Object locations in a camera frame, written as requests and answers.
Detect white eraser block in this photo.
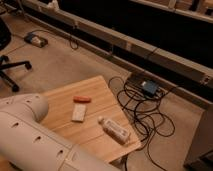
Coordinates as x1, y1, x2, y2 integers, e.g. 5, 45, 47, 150
72, 104, 86, 122

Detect dark cabinet corner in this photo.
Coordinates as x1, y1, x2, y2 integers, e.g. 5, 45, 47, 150
184, 105, 213, 171

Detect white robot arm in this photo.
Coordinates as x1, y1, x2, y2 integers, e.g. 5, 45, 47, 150
0, 94, 119, 171

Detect black office chair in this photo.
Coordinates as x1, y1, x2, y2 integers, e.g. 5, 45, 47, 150
0, 18, 32, 92

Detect blue power adapter box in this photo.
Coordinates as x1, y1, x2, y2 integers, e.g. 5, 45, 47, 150
141, 80, 159, 97

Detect tangled black cables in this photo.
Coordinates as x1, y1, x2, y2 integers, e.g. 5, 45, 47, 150
108, 74, 177, 171

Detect blue floor power box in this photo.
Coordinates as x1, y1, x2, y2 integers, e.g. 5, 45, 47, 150
24, 33, 48, 48

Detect long metal shelf rail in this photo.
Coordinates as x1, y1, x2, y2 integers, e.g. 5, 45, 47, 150
22, 0, 213, 88

